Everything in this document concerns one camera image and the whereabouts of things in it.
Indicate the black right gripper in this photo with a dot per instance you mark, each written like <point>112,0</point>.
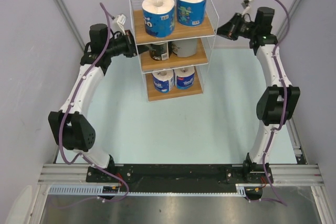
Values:
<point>230,29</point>

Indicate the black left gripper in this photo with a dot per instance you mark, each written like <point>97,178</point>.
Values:
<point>131,48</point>

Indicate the black-wrapped toilet roll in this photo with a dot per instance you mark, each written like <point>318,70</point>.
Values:
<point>159,51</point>

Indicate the blue-wrapped toilet roll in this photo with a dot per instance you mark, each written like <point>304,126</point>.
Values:
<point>159,17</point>

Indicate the grey toilet roll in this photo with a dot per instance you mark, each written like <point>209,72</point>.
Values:
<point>184,48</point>

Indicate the blue cartoon-print toilet roll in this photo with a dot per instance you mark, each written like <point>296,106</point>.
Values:
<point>190,13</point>

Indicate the blue white-striped toilet roll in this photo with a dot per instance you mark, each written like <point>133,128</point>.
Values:
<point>184,77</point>

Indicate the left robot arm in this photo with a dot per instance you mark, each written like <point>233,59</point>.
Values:
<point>73,133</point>

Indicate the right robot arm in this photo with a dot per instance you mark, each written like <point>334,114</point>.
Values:
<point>279,100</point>

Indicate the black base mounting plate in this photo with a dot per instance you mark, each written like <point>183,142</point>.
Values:
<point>188,178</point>

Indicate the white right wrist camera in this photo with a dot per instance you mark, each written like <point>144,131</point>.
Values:
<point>246,4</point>

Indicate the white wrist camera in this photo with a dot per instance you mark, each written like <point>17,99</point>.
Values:
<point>246,4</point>
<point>118,23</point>

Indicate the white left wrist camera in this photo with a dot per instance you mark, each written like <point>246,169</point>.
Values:
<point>118,23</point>

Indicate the white wire wooden shelf rack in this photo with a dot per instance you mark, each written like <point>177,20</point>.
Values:
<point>205,34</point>

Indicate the white slotted cable duct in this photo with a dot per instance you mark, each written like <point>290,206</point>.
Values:
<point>82,190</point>

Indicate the aluminium frame rail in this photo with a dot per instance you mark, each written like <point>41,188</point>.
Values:
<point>279,174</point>

